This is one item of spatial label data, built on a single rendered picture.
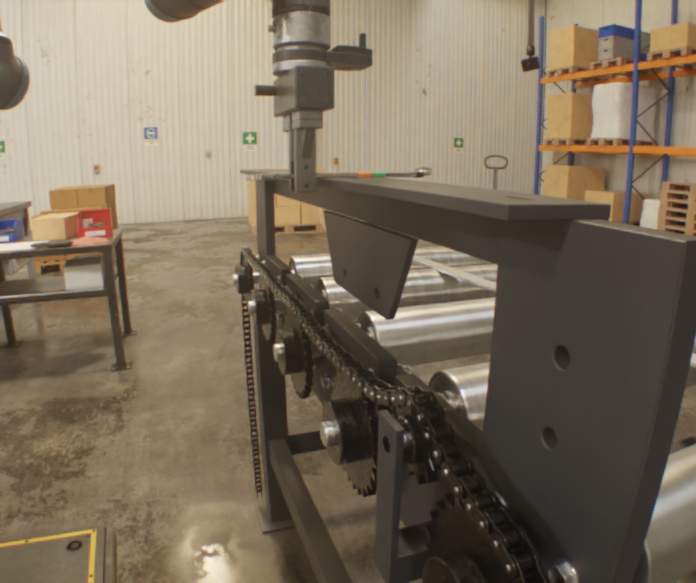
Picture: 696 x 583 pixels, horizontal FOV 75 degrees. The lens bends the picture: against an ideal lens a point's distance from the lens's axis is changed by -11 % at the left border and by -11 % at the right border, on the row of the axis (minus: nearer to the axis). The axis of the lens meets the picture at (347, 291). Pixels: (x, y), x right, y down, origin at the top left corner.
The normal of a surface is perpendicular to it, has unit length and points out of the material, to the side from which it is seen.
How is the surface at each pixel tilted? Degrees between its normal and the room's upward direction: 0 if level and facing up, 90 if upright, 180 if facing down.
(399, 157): 90
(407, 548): 0
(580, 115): 90
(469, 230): 90
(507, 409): 90
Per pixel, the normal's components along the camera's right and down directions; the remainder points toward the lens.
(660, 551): 0.29, -0.29
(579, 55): 0.33, 0.24
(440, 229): -0.94, 0.08
